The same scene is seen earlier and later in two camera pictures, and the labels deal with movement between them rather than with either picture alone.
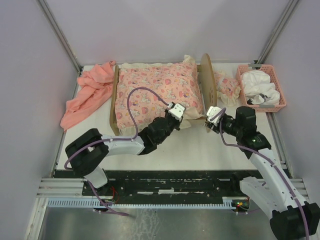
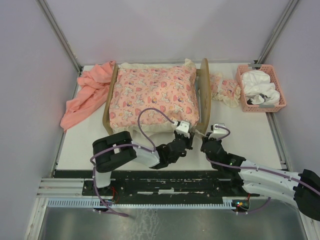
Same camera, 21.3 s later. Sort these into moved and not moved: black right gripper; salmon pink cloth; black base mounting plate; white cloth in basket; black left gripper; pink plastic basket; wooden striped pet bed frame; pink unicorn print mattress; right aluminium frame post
Moved: black right gripper; wooden striped pet bed frame; black left gripper
Not moved: pink plastic basket; salmon pink cloth; pink unicorn print mattress; black base mounting plate; white cloth in basket; right aluminium frame post
